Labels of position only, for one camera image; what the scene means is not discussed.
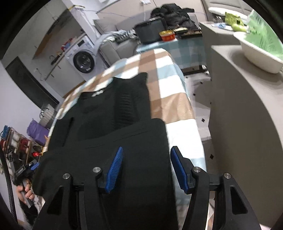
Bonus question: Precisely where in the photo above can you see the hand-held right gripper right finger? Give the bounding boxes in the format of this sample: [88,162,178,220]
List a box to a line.
[170,145,262,230]

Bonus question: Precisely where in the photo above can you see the person's left forearm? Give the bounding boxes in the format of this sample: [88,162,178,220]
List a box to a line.
[19,199,41,228]

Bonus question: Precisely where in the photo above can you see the white kitchen base cabinets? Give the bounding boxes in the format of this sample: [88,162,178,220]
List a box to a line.
[43,33,89,84]

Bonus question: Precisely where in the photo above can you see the grey sofa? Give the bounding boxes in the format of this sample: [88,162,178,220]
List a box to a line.
[94,12,208,67]

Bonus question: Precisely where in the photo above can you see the woven laundry basket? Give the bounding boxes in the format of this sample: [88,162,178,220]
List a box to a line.
[39,104,58,129]

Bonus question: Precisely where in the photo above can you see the white wall kitchen cabinets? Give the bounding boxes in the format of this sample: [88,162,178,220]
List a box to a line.
[32,10,73,60]

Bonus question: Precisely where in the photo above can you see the black food tray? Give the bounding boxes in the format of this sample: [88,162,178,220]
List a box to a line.
[173,27,203,39]

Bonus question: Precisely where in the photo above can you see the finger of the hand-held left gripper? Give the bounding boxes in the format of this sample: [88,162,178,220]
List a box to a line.
[27,161,40,173]

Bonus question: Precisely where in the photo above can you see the black braided cable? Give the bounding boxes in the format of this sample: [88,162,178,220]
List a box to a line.
[0,147,19,224]

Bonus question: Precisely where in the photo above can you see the white bed pillow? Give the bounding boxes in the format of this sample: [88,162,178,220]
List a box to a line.
[208,7,228,15]

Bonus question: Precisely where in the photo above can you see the grey sofa pillow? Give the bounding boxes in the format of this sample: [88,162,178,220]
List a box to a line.
[94,16,118,34]

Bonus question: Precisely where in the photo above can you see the black knit sweater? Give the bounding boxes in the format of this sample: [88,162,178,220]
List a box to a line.
[32,72,179,230]

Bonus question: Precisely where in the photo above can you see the red box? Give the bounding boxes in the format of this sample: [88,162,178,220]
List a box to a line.
[61,38,73,50]

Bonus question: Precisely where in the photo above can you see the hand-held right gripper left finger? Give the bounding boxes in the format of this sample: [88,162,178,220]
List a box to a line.
[32,146,124,230]

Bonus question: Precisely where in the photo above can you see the white bowl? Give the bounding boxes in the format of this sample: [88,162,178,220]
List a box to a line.
[233,31,283,74]

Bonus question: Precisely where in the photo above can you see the dark door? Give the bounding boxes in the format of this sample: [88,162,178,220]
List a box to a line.
[5,56,60,107]

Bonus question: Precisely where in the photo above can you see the red bowl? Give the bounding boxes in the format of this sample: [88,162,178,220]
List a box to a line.
[159,30,176,42]

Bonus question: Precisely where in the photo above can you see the black and white checked cushion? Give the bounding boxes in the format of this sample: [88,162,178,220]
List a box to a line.
[116,31,135,42]

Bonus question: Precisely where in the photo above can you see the beige bed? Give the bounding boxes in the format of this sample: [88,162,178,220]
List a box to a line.
[201,0,255,18]

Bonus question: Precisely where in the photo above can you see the brown and blue checked tablecloth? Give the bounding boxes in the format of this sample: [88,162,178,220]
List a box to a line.
[44,47,207,199]

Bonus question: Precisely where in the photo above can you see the teal checked tablecloth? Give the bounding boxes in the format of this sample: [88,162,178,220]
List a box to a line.
[136,40,208,75]

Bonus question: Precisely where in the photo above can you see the dark rice cooker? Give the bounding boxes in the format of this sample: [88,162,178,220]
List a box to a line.
[134,16,165,44]

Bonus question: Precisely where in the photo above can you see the grey sideboard cabinet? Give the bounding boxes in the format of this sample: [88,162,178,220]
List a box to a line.
[199,21,283,228]

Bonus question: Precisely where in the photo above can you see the green plastic bag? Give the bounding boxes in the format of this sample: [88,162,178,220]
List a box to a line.
[245,10,281,54]

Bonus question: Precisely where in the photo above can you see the purple bag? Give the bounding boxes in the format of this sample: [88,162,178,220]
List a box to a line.
[27,119,50,146]

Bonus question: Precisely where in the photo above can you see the person's left hand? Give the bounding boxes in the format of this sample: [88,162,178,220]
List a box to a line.
[16,179,35,200]

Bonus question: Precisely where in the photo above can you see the shoe rack with shoes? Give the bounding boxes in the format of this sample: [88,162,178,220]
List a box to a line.
[0,125,44,177]

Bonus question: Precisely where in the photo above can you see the white washing machine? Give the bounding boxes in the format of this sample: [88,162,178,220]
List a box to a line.
[65,35,106,82]

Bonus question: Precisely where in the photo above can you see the green toy mask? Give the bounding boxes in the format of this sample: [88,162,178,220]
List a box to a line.
[224,12,244,24]

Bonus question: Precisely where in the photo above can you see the black jacket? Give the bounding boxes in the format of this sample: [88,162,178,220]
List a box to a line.
[150,4,201,30]

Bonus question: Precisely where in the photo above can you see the grey blanket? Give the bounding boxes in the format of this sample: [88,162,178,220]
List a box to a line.
[96,30,137,48]

